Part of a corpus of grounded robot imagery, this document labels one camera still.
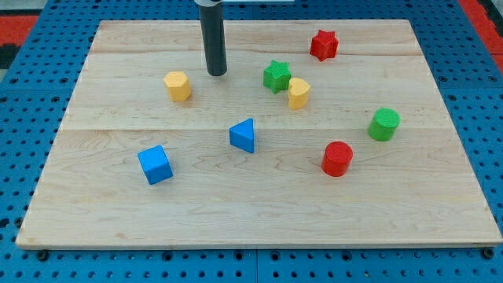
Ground yellow heart block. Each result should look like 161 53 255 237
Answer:
288 77 310 110

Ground green star block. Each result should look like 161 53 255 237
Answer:
263 60 292 94

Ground red star block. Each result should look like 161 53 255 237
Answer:
310 29 339 61

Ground blue triangle block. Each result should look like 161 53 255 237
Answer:
229 118 255 153

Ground light wooden board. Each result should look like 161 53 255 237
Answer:
17 20 502 250

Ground red cylinder block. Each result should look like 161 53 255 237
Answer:
321 141 354 177

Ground yellow hexagon block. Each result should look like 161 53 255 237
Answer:
163 71 192 102

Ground blue cube block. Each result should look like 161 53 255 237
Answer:
137 145 174 185

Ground green cylinder block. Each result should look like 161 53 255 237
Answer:
368 108 401 142

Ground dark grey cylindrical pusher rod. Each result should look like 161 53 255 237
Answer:
195 0 227 76

